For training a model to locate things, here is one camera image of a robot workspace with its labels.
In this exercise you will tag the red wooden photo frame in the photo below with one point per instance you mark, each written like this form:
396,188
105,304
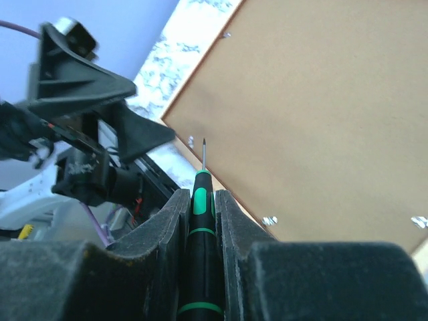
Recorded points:
316,112

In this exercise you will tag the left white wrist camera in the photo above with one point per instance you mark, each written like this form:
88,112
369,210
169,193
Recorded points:
78,38

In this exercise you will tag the green black precision screwdriver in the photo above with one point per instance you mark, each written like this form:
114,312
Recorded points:
201,292

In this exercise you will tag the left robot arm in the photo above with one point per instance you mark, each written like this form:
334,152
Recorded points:
26,202

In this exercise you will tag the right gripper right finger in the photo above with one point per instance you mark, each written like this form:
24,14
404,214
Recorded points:
266,279

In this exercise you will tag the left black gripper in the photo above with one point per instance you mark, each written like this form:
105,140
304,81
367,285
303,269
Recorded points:
63,83

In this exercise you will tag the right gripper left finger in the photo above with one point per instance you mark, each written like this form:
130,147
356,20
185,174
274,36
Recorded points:
135,278

